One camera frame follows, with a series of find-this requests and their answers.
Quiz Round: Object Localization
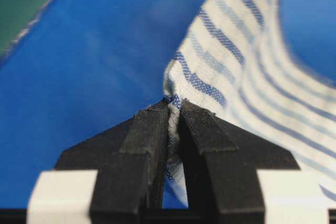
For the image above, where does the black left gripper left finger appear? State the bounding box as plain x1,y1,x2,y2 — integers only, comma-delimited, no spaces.
55,102,169,223

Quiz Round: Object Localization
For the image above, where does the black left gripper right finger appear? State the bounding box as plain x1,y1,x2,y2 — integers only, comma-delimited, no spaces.
178,101,299,223

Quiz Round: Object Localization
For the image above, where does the blue table cloth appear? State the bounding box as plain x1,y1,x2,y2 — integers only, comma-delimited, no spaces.
1,0,335,209

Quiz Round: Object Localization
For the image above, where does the white blue-striped towel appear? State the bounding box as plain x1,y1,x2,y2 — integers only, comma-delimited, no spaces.
163,0,335,209

